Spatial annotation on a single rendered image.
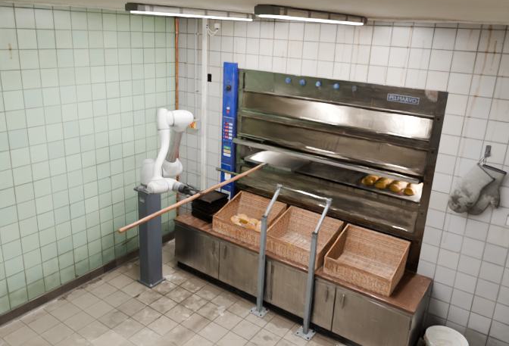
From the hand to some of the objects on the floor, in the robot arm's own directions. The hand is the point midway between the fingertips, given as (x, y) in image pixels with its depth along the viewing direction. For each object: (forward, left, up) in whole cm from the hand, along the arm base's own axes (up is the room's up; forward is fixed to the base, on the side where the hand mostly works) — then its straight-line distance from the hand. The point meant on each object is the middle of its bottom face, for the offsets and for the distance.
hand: (199, 194), depth 344 cm
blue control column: (-47, +193, -118) cm, 231 cm away
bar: (+29, +50, -118) cm, 131 cm away
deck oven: (+50, +194, -118) cm, 232 cm away
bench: (+46, +71, -118) cm, 145 cm away
